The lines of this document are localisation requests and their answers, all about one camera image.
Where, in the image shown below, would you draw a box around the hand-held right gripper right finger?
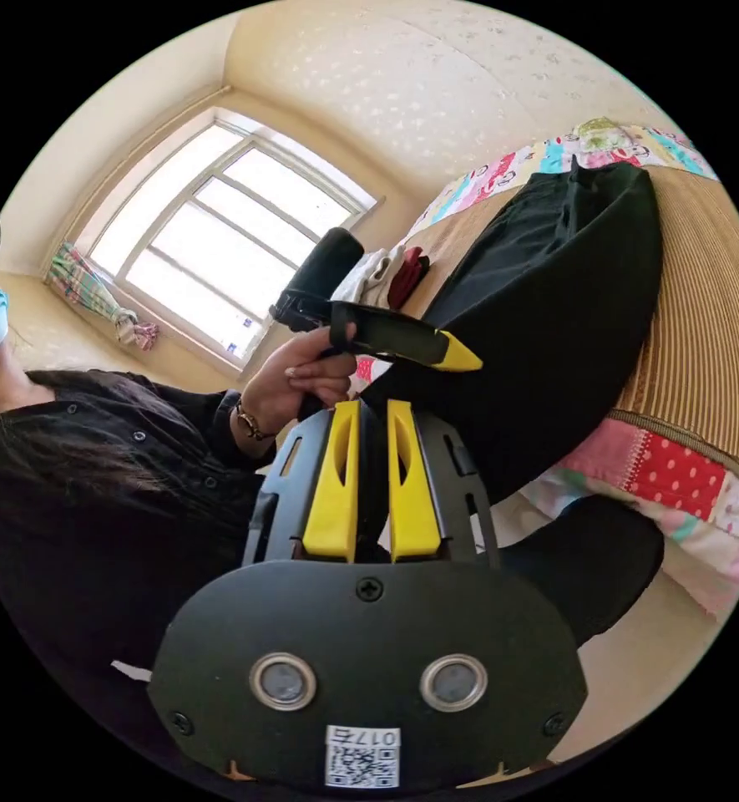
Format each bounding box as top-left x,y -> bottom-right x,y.
386,399 -> 443,564

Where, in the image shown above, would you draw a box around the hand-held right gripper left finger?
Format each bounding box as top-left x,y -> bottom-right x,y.
301,399 -> 362,563

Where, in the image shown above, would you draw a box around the black pants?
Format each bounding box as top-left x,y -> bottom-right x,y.
358,156 -> 665,506

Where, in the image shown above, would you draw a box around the person's left forearm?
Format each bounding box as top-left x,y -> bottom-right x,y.
213,389 -> 281,470

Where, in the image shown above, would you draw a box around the person's left hand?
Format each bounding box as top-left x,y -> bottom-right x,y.
241,325 -> 359,439

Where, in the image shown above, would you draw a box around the pile of clothes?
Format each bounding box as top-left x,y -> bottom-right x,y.
331,244 -> 432,312

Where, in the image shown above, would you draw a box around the window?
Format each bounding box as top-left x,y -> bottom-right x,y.
68,106 -> 387,377

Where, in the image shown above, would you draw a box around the plaid curtain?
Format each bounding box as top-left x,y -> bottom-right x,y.
45,241 -> 161,352

